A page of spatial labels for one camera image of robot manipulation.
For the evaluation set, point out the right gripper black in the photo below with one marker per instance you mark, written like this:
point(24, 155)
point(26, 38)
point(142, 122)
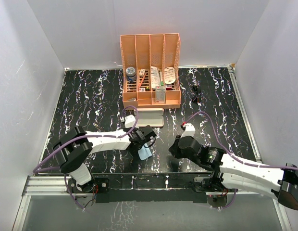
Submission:
point(174, 148)

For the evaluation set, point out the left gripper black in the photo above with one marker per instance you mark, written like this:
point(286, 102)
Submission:
point(135, 130)

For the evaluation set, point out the blue cleaning cloth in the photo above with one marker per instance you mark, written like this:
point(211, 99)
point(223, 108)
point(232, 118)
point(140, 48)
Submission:
point(144, 153)

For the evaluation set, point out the pink glasses case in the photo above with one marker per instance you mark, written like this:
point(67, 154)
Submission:
point(150, 116)

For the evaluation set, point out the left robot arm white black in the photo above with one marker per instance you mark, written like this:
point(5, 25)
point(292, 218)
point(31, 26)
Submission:
point(74, 147)

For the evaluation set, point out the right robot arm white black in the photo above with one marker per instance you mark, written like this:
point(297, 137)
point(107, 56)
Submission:
point(229, 172)

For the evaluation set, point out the black sunglasses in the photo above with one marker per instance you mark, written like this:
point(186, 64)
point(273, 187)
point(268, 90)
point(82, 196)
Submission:
point(197, 93)

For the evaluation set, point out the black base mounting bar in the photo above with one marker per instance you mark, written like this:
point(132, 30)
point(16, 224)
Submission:
point(147, 187)

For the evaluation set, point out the grey white small box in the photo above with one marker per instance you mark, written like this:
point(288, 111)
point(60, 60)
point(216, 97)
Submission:
point(160, 94)

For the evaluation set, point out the white tube package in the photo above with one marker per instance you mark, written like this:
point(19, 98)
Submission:
point(154, 77)

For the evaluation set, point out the blue white round tin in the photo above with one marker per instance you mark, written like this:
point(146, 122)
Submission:
point(131, 74)

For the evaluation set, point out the small white card box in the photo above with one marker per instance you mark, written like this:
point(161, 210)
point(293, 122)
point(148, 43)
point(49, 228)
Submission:
point(142, 72)

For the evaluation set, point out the oval beige tag package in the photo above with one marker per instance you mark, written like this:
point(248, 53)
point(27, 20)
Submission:
point(169, 75)

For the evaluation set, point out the orange desk organizer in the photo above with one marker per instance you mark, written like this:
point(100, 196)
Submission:
point(142, 51)

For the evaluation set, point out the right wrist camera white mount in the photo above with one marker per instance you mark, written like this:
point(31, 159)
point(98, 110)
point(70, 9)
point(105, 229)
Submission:
point(188, 130)

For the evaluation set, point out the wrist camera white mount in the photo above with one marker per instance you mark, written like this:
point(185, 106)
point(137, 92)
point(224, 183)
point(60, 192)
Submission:
point(128, 121)
point(188, 130)

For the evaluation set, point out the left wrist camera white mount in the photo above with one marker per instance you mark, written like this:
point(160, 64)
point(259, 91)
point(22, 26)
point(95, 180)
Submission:
point(128, 121)

